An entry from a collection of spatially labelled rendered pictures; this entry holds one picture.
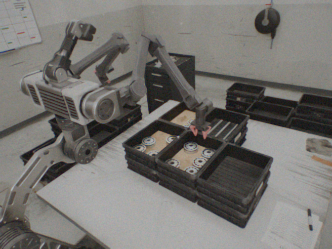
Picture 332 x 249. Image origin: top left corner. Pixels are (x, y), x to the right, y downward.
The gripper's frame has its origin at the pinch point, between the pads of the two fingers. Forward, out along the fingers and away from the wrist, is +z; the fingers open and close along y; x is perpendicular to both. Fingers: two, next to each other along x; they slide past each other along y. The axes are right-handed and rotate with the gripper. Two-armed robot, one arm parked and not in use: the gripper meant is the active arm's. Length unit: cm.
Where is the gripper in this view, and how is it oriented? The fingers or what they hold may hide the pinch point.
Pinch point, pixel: (200, 136)
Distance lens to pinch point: 150.0
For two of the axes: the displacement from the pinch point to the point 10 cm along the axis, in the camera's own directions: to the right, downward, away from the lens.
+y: -7.8, -2.8, 5.6
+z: 0.7, 8.5, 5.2
